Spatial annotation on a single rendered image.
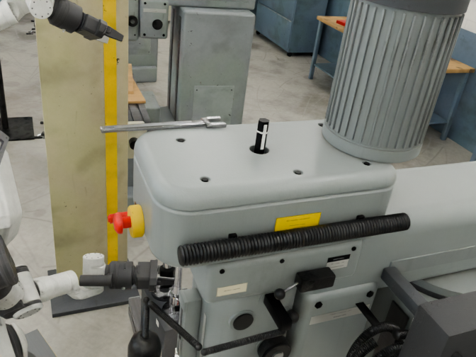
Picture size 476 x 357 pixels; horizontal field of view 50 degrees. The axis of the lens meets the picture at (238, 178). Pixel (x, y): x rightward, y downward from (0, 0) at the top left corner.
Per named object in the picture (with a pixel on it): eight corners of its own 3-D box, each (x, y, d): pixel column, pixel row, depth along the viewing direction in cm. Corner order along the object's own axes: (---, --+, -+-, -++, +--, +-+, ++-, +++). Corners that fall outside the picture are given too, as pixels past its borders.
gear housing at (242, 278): (205, 309, 93) (210, 268, 88) (171, 231, 113) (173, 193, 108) (357, 279, 106) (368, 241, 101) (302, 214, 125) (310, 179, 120)
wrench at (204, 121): (102, 136, 92) (102, 132, 92) (98, 127, 95) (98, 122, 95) (226, 127, 101) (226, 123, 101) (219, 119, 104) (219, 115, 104)
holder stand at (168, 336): (161, 372, 163) (164, 328, 153) (139, 324, 179) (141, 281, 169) (196, 360, 168) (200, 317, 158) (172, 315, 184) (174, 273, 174)
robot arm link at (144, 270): (156, 278, 155) (117, 277, 153) (156, 301, 159) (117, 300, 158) (158, 251, 165) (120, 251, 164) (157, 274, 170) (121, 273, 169)
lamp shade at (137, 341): (120, 354, 108) (120, 333, 105) (147, 337, 113) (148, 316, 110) (141, 375, 104) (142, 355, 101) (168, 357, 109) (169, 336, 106)
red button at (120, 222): (115, 239, 91) (115, 221, 89) (111, 226, 94) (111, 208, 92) (134, 236, 92) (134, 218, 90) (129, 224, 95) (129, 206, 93)
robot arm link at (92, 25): (85, 47, 166) (50, 31, 158) (94, 20, 167) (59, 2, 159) (102, 44, 156) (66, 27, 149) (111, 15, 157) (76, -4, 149)
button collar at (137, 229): (133, 244, 91) (133, 217, 88) (127, 225, 96) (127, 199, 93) (144, 243, 92) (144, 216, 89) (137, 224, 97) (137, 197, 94)
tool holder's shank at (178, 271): (170, 290, 157) (172, 263, 151) (180, 289, 158) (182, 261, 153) (173, 297, 155) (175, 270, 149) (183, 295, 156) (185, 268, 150)
